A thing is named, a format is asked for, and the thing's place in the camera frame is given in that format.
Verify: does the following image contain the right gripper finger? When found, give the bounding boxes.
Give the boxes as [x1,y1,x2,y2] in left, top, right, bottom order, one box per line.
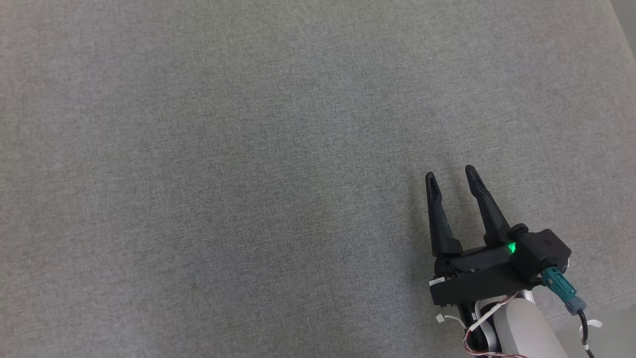
[426,172,463,258]
[465,165,512,247]

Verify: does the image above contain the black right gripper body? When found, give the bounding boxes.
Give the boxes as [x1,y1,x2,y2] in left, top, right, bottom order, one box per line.
[429,242,536,307]

